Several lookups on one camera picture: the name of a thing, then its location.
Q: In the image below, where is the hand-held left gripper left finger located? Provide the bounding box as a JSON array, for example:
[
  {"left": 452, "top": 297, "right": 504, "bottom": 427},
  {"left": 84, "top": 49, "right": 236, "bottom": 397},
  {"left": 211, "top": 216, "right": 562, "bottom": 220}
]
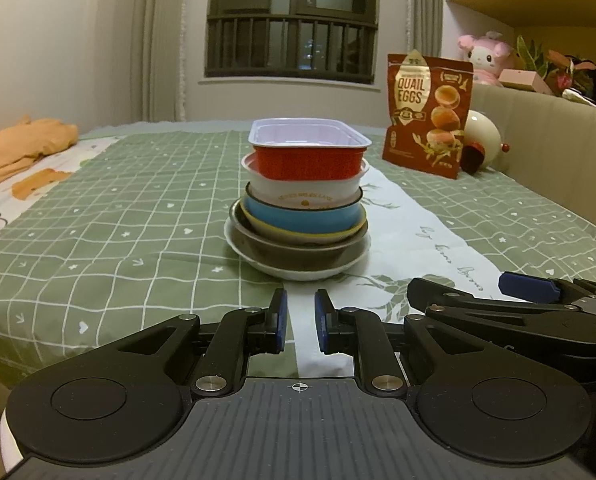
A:
[{"left": 118, "top": 288, "right": 289, "bottom": 397}]

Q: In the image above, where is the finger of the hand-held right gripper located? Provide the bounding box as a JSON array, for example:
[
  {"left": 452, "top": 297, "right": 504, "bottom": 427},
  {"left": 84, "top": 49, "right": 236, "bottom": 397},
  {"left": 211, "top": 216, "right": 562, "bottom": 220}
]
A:
[
  {"left": 408, "top": 277, "right": 578, "bottom": 331},
  {"left": 498, "top": 271, "right": 596, "bottom": 306}
]

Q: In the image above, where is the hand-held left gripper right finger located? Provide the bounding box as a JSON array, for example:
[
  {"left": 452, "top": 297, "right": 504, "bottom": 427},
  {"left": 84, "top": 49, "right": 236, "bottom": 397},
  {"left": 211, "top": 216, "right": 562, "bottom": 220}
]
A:
[{"left": 314, "top": 288, "right": 483, "bottom": 397}]

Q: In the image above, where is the floral white plate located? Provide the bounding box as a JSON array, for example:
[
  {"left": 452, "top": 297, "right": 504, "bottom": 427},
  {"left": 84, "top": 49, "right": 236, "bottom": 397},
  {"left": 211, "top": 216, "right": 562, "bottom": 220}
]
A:
[{"left": 224, "top": 210, "right": 371, "bottom": 281}]

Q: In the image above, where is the stainless steel bowl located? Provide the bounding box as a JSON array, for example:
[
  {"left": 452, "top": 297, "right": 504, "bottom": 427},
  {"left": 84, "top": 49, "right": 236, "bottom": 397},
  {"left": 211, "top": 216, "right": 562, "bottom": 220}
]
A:
[{"left": 229, "top": 200, "right": 369, "bottom": 271}]

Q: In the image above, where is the blue enamel bowl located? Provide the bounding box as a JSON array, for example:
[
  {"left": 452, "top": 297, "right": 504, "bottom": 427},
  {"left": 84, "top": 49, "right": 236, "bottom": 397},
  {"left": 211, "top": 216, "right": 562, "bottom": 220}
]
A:
[{"left": 245, "top": 182, "right": 366, "bottom": 235}]

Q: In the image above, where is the white plastic bowl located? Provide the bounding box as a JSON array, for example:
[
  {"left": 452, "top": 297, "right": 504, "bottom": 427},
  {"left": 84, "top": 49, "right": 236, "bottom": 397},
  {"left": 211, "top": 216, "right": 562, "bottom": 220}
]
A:
[{"left": 241, "top": 155, "right": 369, "bottom": 209}]

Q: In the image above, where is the lilac plastic tray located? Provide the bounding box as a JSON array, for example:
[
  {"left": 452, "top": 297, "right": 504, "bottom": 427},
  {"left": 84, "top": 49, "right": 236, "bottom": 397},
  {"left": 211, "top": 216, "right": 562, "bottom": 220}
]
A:
[{"left": 249, "top": 117, "right": 371, "bottom": 181}]

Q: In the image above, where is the dark red ornament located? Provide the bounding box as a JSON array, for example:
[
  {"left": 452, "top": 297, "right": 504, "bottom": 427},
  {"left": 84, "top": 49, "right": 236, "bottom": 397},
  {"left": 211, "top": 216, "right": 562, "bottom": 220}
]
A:
[{"left": 460, "top": 142, "right": 486, "bottom": 175}]

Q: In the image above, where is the beige upholstered headboard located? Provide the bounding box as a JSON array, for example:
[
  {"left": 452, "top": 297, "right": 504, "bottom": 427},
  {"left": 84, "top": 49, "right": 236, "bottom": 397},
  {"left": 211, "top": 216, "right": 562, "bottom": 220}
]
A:
[{"left": 470, "top": 82, "right": 596, "bottom": 241}]

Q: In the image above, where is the cream egg-shaped toy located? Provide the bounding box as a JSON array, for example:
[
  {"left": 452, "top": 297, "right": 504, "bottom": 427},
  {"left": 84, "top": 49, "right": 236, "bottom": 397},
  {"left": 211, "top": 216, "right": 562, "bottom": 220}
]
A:
[{"left": 460, "top": 110, "right": 511, "bottom": 173}]

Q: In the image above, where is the red snack bag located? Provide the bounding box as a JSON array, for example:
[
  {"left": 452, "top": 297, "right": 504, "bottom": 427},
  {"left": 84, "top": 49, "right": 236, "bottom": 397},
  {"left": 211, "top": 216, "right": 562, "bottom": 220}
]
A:
[{"left": 382, "top": 50, "right": 474, "bottom": 181}]

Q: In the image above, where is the pink box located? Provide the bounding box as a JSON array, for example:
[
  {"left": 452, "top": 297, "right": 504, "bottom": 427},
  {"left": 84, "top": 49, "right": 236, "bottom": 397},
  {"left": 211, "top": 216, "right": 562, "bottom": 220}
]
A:
[{"left": 498, "top": 69, "right": 553, "bottom": 95}]

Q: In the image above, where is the potted plant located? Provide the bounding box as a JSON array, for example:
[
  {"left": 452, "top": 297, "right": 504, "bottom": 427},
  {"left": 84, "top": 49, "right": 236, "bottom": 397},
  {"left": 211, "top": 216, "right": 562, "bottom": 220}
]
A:
[{"left": 515, "top": 35, "right": 596, "bottom": 103}]

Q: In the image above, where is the pink plush toy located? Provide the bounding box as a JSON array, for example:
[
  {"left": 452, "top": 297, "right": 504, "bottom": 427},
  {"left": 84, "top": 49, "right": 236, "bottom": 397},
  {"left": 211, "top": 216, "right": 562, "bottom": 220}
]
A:
[{"left": 458, "top": 32, "right": 514, "bottom": 88}]

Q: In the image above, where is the cartoon print white sheet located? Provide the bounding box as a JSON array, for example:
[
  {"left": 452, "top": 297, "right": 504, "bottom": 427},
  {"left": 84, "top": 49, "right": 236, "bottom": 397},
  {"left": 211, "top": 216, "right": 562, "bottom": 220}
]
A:
[{"left": 0, "top": 135, "right": 124, "bottom": 247}]

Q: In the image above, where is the beige curtain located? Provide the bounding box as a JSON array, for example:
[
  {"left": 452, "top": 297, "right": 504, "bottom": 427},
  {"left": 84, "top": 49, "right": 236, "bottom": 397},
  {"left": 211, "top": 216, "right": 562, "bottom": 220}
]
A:
[
  {"left": 130, "top": 0, "right": 186, "bottom": 123},
  {"left": 410, "top": 0, "right": 445, "bottom": 61}
]

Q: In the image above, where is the dark framed window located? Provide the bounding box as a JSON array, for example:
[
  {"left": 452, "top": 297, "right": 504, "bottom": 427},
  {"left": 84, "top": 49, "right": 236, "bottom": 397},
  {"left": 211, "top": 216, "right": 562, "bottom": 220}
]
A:
[{"left": 205, "top": 0, "right": 381, "bottom": 86}]

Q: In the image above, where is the orange cloth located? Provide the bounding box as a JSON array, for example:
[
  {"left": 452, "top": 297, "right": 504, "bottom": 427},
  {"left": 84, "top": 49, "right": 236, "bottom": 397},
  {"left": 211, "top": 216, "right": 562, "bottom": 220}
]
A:
[{"left": 0, "top": 116, "right": 80, "bottom": 193}]

